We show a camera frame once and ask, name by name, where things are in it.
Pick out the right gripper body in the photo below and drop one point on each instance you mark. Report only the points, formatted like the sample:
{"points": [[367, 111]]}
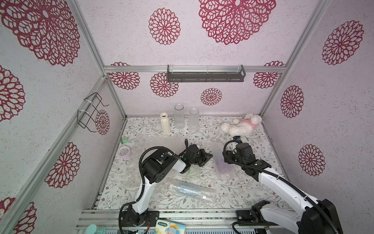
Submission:
{"points": [[229, 157]]}

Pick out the white pink plush toy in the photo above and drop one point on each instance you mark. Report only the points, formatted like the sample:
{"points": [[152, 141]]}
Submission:
{"points": [[242, 127]]}

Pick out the bubble item front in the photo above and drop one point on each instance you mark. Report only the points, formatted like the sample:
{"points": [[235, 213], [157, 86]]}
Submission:
{"points": [[192, 191]]}

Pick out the black wall shelf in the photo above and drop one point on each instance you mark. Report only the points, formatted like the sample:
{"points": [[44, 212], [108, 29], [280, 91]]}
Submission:
{"points": [[206, 76]]}

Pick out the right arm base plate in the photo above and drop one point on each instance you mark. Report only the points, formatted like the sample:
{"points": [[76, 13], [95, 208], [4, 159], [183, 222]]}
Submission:
{"points": [[252, 218]]}

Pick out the teal bottle cap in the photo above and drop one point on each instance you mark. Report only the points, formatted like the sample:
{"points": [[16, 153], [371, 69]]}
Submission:
{"points": [[95, 229]]}

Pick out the bubble purple vase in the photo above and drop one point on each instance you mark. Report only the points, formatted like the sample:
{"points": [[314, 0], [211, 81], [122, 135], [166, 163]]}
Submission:
{"points": [[223, 169]]}

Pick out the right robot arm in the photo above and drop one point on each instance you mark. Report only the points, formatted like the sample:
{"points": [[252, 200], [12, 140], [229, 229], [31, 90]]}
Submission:
{"points": [[309, 216]]}

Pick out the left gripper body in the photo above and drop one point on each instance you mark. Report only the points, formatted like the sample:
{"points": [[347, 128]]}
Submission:
{"points": [[195, 162]]}

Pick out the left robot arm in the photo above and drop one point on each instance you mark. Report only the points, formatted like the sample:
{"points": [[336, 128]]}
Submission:
{"points": [[155, 164]]}

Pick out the tissue pack with cartoon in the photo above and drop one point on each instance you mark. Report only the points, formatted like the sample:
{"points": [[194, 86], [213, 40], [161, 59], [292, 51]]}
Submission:
{"points": [[168, 227]]}

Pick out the black wire wall rack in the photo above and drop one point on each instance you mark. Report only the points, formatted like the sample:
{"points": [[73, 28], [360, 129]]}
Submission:
{"points": [[94, 117]]}

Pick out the lilac tape roll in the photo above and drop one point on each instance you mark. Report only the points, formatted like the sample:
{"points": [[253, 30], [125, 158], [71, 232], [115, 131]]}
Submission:
{"points": [[124, 152]]}

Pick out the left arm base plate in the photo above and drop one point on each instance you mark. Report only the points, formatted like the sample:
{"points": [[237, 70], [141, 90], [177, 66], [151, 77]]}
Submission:
{"points": [[133, 219]]}

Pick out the cream ribbed ceramic vase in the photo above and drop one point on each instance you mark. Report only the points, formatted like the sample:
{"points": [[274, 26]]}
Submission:
{"points": [[165, 123]]}

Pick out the green cube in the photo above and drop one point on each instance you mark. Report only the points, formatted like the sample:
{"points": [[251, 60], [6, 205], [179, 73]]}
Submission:
{"points": [[124, 140]]}

